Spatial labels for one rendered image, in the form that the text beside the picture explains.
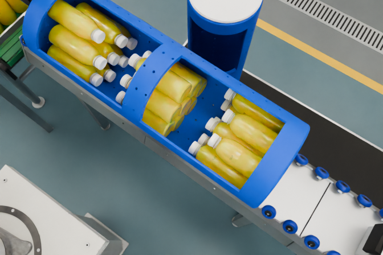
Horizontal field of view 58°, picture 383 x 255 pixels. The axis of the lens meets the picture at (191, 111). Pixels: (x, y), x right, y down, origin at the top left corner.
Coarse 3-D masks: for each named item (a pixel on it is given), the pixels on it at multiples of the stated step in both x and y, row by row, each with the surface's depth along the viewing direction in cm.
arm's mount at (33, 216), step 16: (0, 176) 103; (16, 176) 103; (0, 192) 101; (16, 192) 101; (32, 192) 101; (0, 208) 99; (16, 208) 99; (32, 208) 99; (48, 208) 99; (64, 208) 101; (0, 224) 98; (16, 224) 97; (32, 224) 97; (48, 224) 97; (64, 224) 97; (80, 224) 97; (32, 240) 95; (48, 240) 96; (64, 240) 96; (80, 240) 96; (96, 240) 96
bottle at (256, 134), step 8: (232, 120) 99; (240, 120) 98; (248, 120) 97; (232, 128) 99; (240, 128) 97; (248, 128) 96; (256, 128) 96; (264, 128) 97; (240, 136) 98; (248, 136) 97; (256, 136) 96; (264, 136) 96; (272, 136) 96; (248, 144) 99; (256, 144) 96; (264, 144) 95; (264, 152) 97
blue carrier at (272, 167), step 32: (32, 0) 103; (64, 0) 114; (96, 0) 105; (32, 32) 105; (160, 32) 105; (128, 64) 125; (160, 64) 95; (192, 64) 114; (96, 96) 106; (128, 96) 97; (256, 96) 96; (192, 128) 117; (288, 128) 90; (192, 160) 96; (288, 160) 86; (256, 192) 89
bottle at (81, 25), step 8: (56, 8) 107; (64, 8) 107; (72, 8) 108; (56, 16) 108; (64, 16) 107; (72, 16) 106; (80, 16) 106; (64, 24) 108; (72, 24) 106; (80, 24) 105; (88, 24) 105; (96, 24) 108; (80, 32) 106; (88, 32) 106
